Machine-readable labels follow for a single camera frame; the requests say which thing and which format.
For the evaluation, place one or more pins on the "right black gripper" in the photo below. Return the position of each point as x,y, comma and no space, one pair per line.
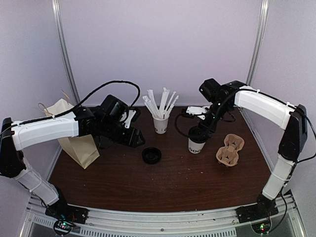
212,127

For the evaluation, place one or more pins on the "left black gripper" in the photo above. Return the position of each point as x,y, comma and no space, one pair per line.
131,139

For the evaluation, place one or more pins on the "single black cup lid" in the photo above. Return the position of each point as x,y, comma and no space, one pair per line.
196,135

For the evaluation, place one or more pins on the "stack of black cup lids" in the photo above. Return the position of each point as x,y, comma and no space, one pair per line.
151,155

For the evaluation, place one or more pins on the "single white paper cup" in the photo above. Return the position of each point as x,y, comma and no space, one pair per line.
195,147

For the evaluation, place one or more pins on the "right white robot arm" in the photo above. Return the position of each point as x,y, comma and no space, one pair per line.
292,119

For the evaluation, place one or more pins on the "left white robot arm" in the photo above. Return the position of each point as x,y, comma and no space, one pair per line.
111,119

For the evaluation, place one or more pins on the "white cup holding straws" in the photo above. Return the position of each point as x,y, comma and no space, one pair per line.
160,125

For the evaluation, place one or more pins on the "bundle of wrapped white straws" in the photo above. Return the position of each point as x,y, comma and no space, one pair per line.
163,109

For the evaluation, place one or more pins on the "brown pulp cup carrier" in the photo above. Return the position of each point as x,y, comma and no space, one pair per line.
228,154

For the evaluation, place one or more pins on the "brown paper bag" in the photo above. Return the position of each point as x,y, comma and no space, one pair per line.
81,149

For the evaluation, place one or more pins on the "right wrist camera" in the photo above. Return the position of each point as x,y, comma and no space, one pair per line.
194,111

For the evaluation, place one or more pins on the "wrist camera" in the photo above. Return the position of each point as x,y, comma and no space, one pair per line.
194,111
128,117

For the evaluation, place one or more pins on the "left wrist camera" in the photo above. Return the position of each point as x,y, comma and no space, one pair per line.
128,117

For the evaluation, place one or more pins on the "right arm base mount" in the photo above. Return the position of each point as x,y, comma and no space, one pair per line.
259,218

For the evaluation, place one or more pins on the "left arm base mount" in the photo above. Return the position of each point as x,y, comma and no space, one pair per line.
65,223

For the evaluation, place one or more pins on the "right aluminium frame post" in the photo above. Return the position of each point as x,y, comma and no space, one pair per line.
261,28

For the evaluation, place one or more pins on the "aluminium frame post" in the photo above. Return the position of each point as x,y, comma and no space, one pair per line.
64,51
261,28

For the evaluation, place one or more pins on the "aluminium front rail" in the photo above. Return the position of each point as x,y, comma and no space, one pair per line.
210,223

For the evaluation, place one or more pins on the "left aluminium frame post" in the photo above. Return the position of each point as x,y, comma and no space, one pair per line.
64,51

